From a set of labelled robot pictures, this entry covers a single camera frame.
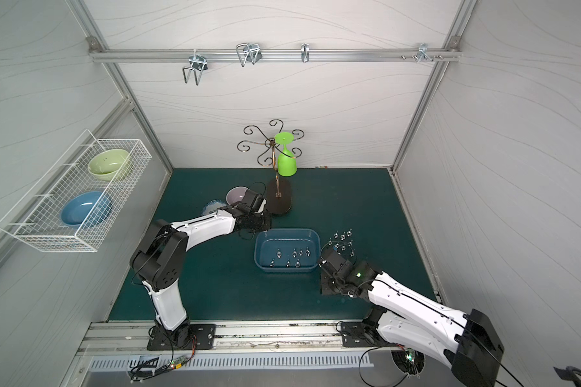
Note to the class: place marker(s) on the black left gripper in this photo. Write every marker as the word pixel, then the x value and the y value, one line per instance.
pixel 254 221

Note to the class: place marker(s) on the blue plastic storage box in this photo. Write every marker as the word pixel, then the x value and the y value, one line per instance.
pixel 287 250

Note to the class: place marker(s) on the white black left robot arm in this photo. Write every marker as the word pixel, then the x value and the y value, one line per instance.
pixel 159 260

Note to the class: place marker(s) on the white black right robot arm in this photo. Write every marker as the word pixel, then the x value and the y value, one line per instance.
pixel 466 343

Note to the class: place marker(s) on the pink ceramic bowl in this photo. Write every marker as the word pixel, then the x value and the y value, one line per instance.
pixel 236 195

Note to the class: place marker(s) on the blue floral ceramic bowl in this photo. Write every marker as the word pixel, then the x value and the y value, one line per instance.
pixel 213 206

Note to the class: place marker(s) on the copper cup tree stand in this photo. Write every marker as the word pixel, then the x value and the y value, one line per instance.
pixel 278 190

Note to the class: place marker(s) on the green plastic goblet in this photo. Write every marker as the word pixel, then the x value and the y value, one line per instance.
pixel 286 163

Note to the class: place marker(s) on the light green bowl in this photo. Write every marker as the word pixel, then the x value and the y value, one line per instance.
pixel 111 165

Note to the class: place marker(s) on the metal double hook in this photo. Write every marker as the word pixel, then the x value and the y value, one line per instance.
pixel 197 65
pixel 248 53

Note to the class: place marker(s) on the metal single hook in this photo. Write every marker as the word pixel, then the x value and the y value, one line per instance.
pixel 305 52

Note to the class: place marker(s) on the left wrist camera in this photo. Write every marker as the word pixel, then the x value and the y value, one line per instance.
pixel 253 202

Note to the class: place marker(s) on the white slotted cable duct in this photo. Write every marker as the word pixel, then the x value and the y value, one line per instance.
pixel 239 361

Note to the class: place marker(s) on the aluminium top rail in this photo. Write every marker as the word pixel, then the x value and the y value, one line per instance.
pixel 290 55

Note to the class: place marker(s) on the white wire wall basket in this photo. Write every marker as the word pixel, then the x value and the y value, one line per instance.
pixel 36 218

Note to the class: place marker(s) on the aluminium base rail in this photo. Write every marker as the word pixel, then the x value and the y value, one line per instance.
pixel 132 337

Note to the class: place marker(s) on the metal hook bracket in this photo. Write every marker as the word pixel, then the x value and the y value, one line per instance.
pixel 422 55

